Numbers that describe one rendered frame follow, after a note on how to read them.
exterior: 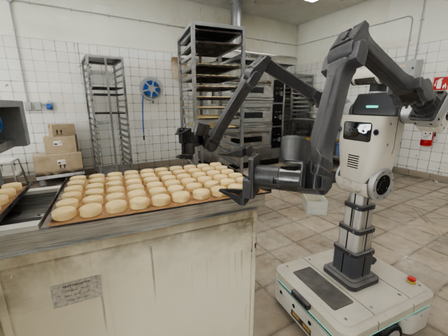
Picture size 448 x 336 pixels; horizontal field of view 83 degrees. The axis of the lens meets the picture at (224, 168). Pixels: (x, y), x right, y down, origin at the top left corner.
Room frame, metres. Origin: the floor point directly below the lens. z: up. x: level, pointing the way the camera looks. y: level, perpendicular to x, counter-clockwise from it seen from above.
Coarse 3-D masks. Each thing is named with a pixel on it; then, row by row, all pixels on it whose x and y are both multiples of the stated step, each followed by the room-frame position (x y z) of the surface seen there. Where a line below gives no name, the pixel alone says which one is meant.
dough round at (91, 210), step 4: (88, 204) 0.59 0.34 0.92; (92, 204) 0.59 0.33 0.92; (96, 204) 0.59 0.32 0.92; (100, 204) 0.59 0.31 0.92; (80, 208) 0.57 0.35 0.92; (84, 208) 0.57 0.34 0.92; (88, 208) 0.57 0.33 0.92; (92, 208) 0.57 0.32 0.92; (96, 208) 0.57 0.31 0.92; (100, 208) 0.57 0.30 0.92; (80, 212) 0.56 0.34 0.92; (84, 212) 0.55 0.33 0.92; (88, 212) 0.55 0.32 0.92; (92, 212) 0.56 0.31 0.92; (96, 212) 0.56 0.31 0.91; (100, 212) 0.57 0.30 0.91; (84, 216) 0.55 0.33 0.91; (88, 216) 0.55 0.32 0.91; (92, 216) 0.56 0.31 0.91
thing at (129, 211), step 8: (192, 176) 0.92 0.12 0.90; (88, 184) 0.82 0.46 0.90; (104, 192) 0.74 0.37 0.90; (264, 192) 0.74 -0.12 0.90; (104, 200) 0.67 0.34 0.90; (128, 200) 0.67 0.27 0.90; (192, 200) 0.67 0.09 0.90; (200, 200) 0.67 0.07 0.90; (208, 200) 0.67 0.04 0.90; (104, 208) 0.61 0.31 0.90; (128, 208) 0.61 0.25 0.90; (152, 208) 0.61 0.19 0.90; (160, 208) 0.61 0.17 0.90; (80, 216) 0.56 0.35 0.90; (96, 216) 0.56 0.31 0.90; (104, 216) 0.56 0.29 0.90; (112, 216) 0.56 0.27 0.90; (56, 224) 0.52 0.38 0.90
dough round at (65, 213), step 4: (60, 208) 0.57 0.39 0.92; (64, 208) 0.57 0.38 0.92; (68, 208) 0.57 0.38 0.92; (72, 208) 0.57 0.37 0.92; (52, 212) 0.54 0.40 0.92; (56, 212) 0.54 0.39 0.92; (60, 212) 0.54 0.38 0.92; (64, 212) 0.54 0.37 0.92; (68, 212) 0.54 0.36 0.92; (72, 212) 0.55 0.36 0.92; (76, 212) 0.57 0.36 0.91; (52, 216) 0.54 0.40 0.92; (56, 216) 0.53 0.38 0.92; (60, 216) 0.53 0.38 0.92; (64, 216) 0.54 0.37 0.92; (68, 216) 0.54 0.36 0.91; (72, 216) 0.55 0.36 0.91; (56, 220) 0.53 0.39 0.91; (60, 220) 0.53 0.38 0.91; (64, 220) 0.54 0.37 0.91
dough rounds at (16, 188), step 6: (6, 186) 0.74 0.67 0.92; (12, 186) 0.74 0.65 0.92; (18, 186) 0.75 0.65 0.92; (24, 186) 0.80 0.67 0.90; (0, 192) 0.68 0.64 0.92; (6, 192) 0.69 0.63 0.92; (12, 192) 0.70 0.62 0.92; (18, 192) 0.74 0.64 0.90; (0, 198) 0.64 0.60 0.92; (6, 198) 0.65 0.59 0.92; (12, 198) 0.69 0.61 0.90; (0, 204) 0.60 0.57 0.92; (6, 204) 0.64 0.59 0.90; (0, 210) 0.60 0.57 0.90
